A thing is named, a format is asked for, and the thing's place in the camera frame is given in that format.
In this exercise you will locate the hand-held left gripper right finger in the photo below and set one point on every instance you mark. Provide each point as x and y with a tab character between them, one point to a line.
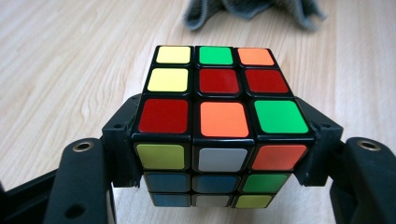
323	149

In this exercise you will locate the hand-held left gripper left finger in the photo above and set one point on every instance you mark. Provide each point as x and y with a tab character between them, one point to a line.
120	149

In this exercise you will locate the multicoloured puzzle cube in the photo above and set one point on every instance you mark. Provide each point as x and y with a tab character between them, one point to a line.
218	124

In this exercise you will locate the grey cloth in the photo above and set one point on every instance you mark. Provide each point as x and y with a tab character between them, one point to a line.
249	7

